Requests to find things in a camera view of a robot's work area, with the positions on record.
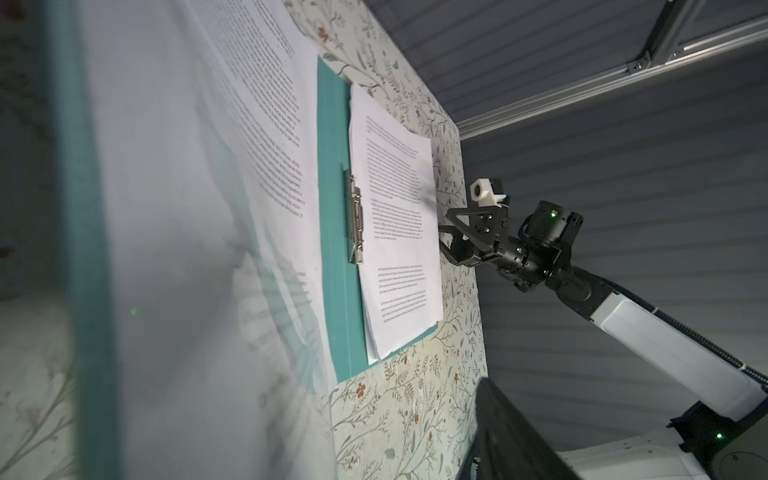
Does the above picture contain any metal folder clip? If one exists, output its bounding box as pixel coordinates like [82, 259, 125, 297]
[344, 169, 364, 265]

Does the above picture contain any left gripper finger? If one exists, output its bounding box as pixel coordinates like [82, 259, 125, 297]
[458, 378, 579, 480]

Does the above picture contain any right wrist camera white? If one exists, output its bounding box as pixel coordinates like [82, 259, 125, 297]
[469, 178, 509, 208]

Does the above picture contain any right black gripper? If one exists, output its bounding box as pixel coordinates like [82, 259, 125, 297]
[439, 201, 584, 293]

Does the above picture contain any teal paper folder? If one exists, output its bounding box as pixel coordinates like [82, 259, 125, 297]
[44, 53, 439, 480]

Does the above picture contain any floral table mat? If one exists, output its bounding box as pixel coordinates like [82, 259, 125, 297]
[1, 1, 486, 479]

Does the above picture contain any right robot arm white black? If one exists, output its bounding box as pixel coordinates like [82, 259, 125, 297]
[440, 200, 767, 479]

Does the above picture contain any printed paper sheet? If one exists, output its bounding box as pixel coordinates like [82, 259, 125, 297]
[77, 1, 337, 479]
[349, 84, 444, 360]

